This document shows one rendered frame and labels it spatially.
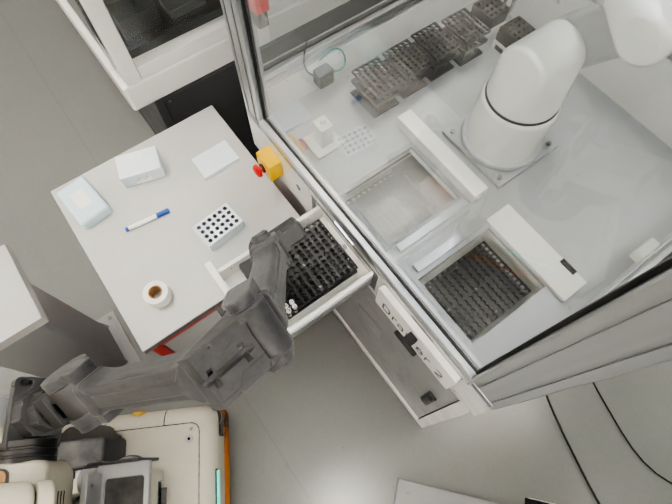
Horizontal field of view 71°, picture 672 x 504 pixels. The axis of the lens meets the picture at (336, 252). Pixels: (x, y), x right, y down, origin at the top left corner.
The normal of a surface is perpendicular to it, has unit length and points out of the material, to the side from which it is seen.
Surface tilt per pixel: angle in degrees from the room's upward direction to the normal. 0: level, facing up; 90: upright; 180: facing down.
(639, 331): 90
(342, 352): 0
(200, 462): 0
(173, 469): 0
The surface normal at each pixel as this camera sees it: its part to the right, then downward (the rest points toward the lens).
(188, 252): 0.01, -0.39
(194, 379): -0.43, 0.49
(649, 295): -0.81, 0.54
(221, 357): 0.55, -0.06
